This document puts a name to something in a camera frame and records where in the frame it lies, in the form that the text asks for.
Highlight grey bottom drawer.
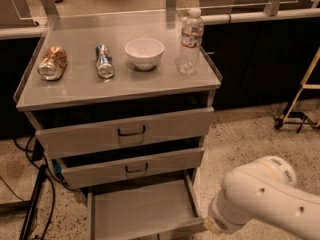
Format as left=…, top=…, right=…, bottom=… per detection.
left=87, top=171, right=205, bottom=240

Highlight grey drawer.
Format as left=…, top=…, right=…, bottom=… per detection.
left=62, top=148, right=204, bottom=189
left=36, top=107, right=213, bottom=159
left=87, top=171, right=205, bottom=240

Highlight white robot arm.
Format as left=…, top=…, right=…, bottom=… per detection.
left=204, top=156, right=320, bottom=240

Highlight grey top drawer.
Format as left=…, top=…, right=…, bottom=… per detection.
left=36, top=107, right=213, bottom=159

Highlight grey metal drawer cabinet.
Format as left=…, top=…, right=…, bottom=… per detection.
left=13, top=10, right=223, bottom=240

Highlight grey middle drawer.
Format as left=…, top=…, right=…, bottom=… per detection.
left=62, top=148, right=204, bottom=189

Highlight white ceramic bowl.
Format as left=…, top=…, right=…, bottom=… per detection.
left=125, top=38, right=164, bottom=70

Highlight blue red soda can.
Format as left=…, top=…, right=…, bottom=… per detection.
left=95, top=44, right=115, bottom=79

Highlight clear plastic water bottle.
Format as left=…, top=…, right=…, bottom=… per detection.
left=176, top=8, right=204, bottom=75

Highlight gold crushed soda can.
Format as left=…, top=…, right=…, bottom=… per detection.
left=37, top=46, right=68, bottom=81

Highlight black metal floor stand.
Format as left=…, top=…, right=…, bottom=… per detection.
left=0, top=165, right=47, bottom=240

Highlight yellow wheeled cart frame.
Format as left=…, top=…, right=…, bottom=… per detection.
left=274, top=47, right=320, bottom=133

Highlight black floor cables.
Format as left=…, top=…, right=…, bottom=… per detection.
left=0, top=135, right=73, bottom=240

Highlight white horizontal rail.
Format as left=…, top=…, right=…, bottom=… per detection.
left=202, top=8, right=320, bottom=25

